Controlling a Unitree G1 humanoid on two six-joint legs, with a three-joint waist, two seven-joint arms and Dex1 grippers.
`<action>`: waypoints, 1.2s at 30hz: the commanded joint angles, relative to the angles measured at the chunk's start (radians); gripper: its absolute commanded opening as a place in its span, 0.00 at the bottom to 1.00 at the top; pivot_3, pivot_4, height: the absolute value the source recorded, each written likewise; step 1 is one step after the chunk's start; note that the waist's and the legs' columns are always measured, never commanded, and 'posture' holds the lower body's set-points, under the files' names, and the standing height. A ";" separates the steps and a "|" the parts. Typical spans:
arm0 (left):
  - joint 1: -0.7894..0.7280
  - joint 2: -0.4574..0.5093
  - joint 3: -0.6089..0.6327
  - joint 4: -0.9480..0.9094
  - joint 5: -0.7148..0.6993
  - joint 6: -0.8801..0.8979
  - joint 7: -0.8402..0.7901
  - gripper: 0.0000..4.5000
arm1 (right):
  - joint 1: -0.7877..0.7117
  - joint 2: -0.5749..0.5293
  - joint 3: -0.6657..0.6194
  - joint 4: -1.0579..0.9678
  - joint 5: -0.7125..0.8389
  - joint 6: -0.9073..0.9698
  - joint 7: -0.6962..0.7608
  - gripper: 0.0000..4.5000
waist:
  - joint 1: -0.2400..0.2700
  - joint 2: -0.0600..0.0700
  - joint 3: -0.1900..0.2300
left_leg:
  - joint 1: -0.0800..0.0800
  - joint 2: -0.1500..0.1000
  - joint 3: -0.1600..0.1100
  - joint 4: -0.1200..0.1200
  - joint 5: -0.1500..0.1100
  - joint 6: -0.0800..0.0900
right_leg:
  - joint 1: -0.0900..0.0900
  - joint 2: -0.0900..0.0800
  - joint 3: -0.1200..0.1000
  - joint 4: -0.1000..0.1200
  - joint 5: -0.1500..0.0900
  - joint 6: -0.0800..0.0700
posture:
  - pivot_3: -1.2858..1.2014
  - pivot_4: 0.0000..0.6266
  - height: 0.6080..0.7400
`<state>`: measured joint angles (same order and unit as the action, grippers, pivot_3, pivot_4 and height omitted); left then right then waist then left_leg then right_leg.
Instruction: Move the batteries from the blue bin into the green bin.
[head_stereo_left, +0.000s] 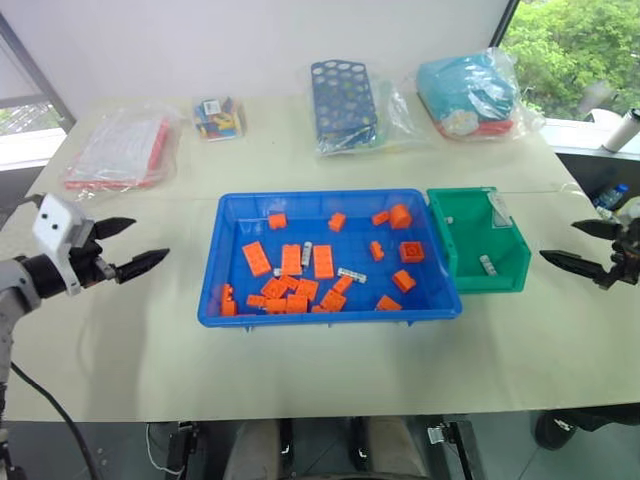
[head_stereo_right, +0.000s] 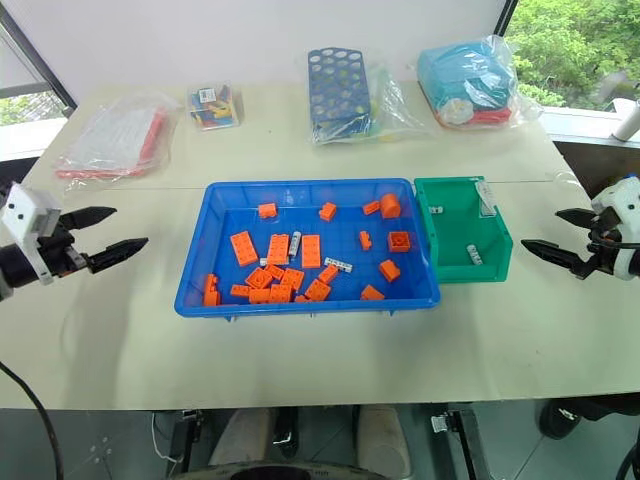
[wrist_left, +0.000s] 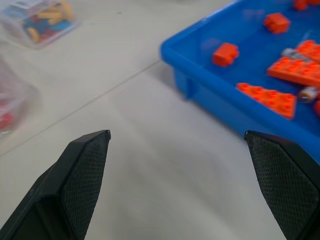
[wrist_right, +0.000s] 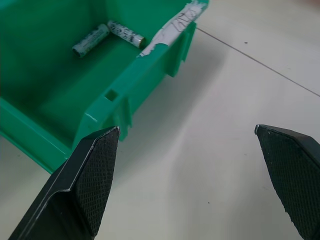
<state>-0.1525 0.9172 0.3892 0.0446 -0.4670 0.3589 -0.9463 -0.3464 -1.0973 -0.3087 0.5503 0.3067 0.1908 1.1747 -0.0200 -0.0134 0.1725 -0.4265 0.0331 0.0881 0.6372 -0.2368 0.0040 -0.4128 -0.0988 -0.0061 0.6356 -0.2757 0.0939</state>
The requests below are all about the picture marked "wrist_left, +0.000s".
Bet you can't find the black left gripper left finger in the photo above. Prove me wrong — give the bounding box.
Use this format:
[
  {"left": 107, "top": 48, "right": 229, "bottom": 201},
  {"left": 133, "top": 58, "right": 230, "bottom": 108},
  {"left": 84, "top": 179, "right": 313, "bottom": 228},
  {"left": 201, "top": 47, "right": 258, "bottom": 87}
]
[{"left": 0, "top": 129, "right": 112, "bottom": 240}]

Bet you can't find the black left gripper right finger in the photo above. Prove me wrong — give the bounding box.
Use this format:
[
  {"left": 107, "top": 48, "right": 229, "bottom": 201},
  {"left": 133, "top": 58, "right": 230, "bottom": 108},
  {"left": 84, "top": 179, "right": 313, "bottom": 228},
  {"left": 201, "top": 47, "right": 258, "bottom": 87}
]
[{"left": 244, "top": 130, "right": 320, "bottom": 240}]

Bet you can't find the clear box with red pieces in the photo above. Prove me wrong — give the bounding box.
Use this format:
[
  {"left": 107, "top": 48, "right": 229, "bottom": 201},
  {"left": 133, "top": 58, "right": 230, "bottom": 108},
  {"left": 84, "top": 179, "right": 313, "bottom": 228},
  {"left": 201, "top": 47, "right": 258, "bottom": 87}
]
[{"left": 0, "top": 59, "right": 40, "bottom": 141}]

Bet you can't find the clear box of coloured bricks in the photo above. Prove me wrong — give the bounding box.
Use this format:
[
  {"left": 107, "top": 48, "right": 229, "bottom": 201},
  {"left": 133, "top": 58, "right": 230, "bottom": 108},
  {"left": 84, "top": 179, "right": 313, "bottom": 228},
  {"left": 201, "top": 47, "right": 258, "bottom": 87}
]
[{"left": 0, "top": 0, "right": 80, "bottom": 50}]

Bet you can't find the orange wedge building plate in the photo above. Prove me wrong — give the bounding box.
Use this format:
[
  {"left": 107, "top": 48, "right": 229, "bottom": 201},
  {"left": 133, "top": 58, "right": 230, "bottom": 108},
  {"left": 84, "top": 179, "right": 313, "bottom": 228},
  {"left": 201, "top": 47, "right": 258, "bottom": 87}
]
[{"left": 236, "top": 82, "right": 298, "bottom": 121}]

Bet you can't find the orange rectangular building plate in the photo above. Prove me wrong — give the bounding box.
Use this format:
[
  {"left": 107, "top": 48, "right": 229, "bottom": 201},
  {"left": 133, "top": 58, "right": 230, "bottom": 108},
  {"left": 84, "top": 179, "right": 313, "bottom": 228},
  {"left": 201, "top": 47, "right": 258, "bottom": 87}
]
[{"left": 266, "top": 56, "right": 320, "bottom": 88}]

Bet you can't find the blue plastic tray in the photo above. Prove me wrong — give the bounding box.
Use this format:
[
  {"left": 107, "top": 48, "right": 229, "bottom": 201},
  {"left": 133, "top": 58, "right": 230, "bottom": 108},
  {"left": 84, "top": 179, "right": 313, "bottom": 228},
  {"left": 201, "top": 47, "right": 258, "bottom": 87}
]
[{"left": 159, "top": 0, "right": 320, "bottom": 166}]

